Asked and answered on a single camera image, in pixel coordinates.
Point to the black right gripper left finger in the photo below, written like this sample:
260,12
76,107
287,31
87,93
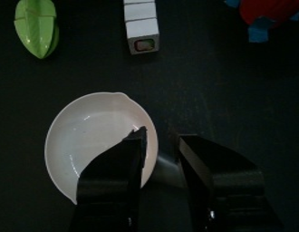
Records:
111,175

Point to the white segmented toy sushi roll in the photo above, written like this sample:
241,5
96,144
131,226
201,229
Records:
141,28

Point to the red and blue toy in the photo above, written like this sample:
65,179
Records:
272,12

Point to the white shallow bowl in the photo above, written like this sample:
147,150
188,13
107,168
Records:
91,130

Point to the green toy leaf vegetable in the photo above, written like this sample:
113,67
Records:
36,27

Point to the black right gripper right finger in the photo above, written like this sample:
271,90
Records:
223,187

